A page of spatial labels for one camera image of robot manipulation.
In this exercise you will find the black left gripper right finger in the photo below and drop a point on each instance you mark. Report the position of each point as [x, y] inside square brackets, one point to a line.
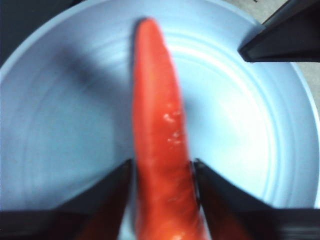
[245, 220]

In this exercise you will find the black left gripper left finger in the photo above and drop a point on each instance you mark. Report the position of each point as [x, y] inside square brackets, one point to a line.
[75, 220]

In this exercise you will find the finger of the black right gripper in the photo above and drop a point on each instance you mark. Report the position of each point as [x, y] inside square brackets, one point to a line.
[287, 42]

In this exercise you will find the orange carrot with green leaves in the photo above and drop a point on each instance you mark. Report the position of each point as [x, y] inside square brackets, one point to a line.
[157, 112]

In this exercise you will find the light blue round plate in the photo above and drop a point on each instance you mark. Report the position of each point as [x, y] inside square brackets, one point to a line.
[62, 125]

